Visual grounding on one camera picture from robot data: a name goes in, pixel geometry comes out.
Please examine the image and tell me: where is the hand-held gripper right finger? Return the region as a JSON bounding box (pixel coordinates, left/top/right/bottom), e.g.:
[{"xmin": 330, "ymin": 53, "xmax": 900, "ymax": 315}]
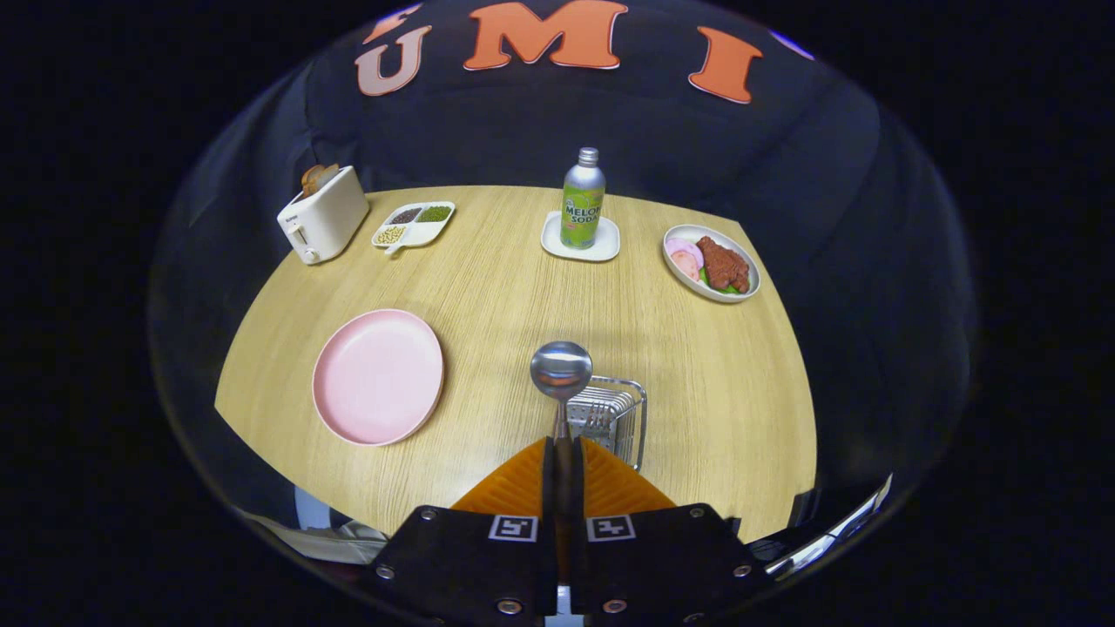
[{"xmin": 570, "ymin": 435, "xmax": 773, "ymax": 624}]

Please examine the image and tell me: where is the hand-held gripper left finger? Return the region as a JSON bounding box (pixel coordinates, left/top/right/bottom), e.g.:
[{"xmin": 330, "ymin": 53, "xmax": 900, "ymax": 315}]
[{"xmin": 366, "ymin": 435, "xmax": 559, "ymax": 624}]

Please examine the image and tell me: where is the metal fork wooden handle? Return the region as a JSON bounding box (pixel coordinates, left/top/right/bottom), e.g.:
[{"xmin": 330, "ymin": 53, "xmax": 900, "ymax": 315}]
[{"xmin": 582, "ymin": 399, "xmax": 621, "ymax": 436}]

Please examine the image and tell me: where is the metal spoon wooden handle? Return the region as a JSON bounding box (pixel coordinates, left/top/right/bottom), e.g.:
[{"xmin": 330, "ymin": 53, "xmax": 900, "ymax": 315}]
[{"xmin": 530, "ymin": 340, "xmax": 594, "ymax": 515}]

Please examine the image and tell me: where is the perforated steel tray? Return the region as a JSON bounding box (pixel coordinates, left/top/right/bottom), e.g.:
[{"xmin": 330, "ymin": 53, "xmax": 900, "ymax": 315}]
[{"xmin": 566, "ymin": 374, "xmax": 649, "ymax": 473}]

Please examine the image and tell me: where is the pink plate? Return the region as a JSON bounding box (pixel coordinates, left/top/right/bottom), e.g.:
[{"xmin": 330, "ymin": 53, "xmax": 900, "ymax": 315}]
[{"xmin": 312, "ymin": 309, "xmax": 445, "ymax": 448}]

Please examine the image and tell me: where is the white cloth bag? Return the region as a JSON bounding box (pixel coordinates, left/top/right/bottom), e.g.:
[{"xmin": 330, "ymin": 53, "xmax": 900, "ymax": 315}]
[{"xmin": 240, "ymin": 508, "xmax": 390, "ymax": 565}]

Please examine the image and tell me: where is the white food plate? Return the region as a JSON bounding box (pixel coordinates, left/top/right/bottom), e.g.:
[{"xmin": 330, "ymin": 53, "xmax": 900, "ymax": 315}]
[{"xmin": 662, "ymin": 224, "xmax": 761, "ymax": 304}]

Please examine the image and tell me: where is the white table leg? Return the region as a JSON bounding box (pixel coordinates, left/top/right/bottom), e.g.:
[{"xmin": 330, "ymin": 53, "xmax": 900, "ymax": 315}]
[{"xmin": 294, "ymin": 486, "xmax": 334, "ymax": 530}]

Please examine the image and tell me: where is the white square coaster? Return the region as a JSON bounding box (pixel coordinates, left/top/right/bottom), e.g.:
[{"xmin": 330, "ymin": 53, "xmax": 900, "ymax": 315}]
[{"xmin": 540, "ymin": 211, "xmax": 621, "ymax": 263}]

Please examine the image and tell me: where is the red-brown meat piece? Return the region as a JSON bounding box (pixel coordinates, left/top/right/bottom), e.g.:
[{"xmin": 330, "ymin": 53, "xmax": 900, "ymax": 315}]
[{"xmin": 695, "ymin": 236, "xmax": 752, "ymax": 294}]

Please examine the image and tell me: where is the white divided dish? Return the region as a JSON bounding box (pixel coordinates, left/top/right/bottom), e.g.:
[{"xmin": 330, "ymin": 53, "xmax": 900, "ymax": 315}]
[{"xmin": 372, "ymin": 201, "xmax": 456, "ymax": 256}]

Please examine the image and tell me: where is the green soda bottle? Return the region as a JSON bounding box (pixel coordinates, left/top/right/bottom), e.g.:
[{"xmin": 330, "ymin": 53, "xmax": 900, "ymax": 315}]
[{"xmin": 560, "ymin": 147, "xmax": 607, "ymax": 251}]

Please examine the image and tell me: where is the white toaster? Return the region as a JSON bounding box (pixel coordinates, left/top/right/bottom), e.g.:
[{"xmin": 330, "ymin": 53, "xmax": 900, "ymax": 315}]
[{"xmin": 277, "ymin": 165, "xmax": 370, "ymax": 266}]

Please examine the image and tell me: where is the black backdrop cloth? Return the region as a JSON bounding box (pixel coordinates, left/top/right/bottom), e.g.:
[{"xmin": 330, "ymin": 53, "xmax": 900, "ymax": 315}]
[{"xmin": 148, "ymin": 0, "xmax": 976, "ymax": 541}]

